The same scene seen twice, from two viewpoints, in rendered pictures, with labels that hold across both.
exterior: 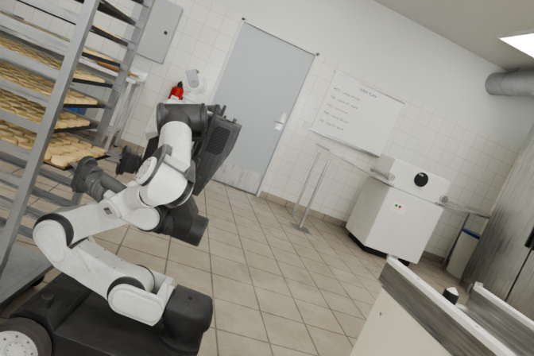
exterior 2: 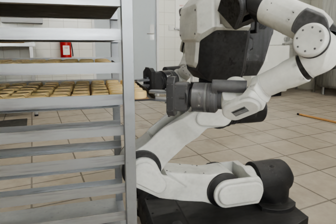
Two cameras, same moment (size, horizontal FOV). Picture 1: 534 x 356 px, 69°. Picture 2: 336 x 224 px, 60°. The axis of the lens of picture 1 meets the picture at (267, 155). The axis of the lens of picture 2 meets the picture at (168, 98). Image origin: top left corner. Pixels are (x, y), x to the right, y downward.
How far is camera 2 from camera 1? 0.84 m
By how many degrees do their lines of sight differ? 12
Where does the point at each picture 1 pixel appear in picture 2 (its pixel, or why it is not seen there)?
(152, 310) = (256, 189)
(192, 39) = not seen: outside the picture
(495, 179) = not seen: hidden behind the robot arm
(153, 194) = (328, 60)
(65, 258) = (166, 185)
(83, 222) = (163, 146)
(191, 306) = (278, 171)
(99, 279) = (196, 188)
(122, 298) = (229, 193)
